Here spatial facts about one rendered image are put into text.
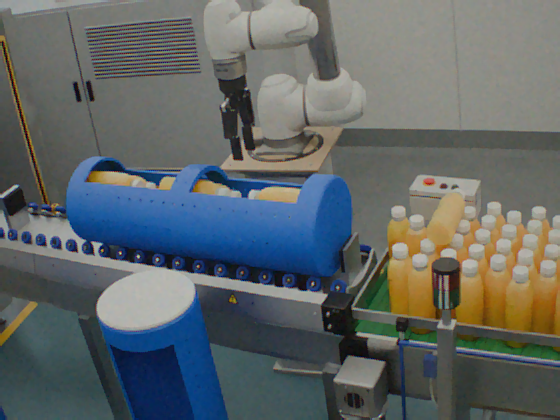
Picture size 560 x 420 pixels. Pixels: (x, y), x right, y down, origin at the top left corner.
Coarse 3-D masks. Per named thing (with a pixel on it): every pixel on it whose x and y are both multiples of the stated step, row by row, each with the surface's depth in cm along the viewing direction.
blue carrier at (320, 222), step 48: (96, 192) 232; (144, 192) 224; (192, 192) 217; (240, 192) 239; (336, 192) 211; (96, 240) 242; (144, 240) 228; (192, 240) 218; (240, 240) 211; (288, 240) 203; (336, 240) 214
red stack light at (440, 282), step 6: (432, 276) 159; (438, 276) 157; (444, 276) 156; (450, 276) 156; (456, 276) 157; (432, 282) 160; (438, 282) 158; (444, 282) 157; (450, 282) 157; (456, 282) 157; (438, 288) 158; (444, 288) 158; (450, 288) 157
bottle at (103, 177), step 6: (90, 174) 241; (96, 174) 240; (102, 174) 239; (108, 174) 238; (114, 174) 237; (120, 174) 237; (126, 174) 237; (90, 180) 240; (96, 180) 239; (102, 180) 238; (108, 180) 237; (114, 180) 236; (120, 180) 235; (126, 180) 235; (132, 180) 235
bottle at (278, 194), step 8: (256, 192) 216; (264, 192) 213; (272, 192) 212; (280, 192) 211; (288, 192) 210; (296, 192) 209; (272, 200) 211; (280, 200) 210; (288, 200) 209; (296, 200) 208
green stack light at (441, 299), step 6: (432, 288) 161; (456, 288) 158; (432, 294) 162; (438, 294) 159; (444, 294) 158; (450, 294) 158; (456, 294) 159; (432, 300) 163; (438, 300) 160; (444, 300) 159; (450, 300) 159; (456, 300) 159; (438, 306) 161; (444, 306) 160; (450, 306) 160; (456, 306) 160
